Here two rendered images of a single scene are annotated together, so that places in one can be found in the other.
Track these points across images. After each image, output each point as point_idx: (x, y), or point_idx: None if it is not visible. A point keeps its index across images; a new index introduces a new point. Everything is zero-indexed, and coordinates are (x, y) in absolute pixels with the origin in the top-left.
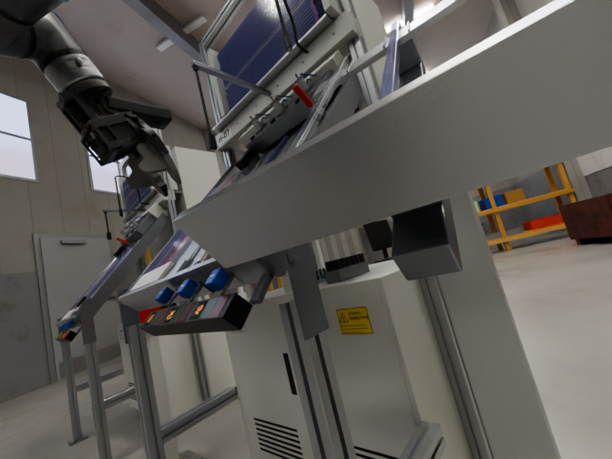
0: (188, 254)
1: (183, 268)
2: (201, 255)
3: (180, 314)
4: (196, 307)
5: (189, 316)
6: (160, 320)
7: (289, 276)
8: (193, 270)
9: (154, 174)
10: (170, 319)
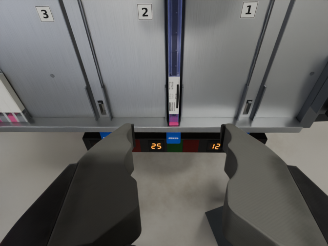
0: (51, 63)
1: (107, 104)
2: (175, 106)
3: (181, 147)
4: (207, 144)
5: (203, 149)
6: (137, 148)
7: (315, 121)
8: (193, 132)
9: (129, 165)
10: (163, 149)
